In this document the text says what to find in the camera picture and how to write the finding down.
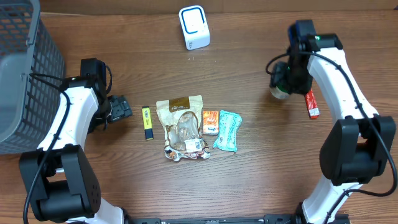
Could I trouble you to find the green lid jar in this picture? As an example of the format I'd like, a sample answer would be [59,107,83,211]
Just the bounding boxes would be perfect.
[269,77,290,100]

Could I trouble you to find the yellow glue stick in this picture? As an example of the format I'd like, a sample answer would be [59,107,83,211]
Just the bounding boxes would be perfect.
[142,106,154,140]

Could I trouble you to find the red snack stick packet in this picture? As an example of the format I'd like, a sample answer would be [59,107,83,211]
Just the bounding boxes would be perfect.
[305,90,320,119]

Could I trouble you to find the brown white snack pouch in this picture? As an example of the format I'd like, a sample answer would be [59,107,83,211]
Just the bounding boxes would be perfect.
[156,95,211,162]

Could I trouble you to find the teal wet wipes packet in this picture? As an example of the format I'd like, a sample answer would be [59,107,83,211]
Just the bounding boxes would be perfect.
[213,110,243,152]

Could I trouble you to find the orange tissue packet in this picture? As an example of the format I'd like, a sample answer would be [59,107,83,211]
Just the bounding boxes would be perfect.
[203,111,219,136]

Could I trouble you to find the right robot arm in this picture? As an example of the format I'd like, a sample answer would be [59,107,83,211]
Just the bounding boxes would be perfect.
[264,20,397,223]

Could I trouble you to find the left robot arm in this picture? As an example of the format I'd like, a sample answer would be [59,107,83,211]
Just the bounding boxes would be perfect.
[19,58,133,223]

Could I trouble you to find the white barcode scanner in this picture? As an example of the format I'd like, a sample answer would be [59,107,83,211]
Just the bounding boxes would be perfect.
[178,5,211,50]

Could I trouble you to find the grey plastic mesh basket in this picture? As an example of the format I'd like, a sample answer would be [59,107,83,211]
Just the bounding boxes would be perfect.
[1,0,65,154]

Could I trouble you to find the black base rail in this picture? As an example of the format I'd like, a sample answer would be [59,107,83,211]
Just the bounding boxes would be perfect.
[126,214,301,224]

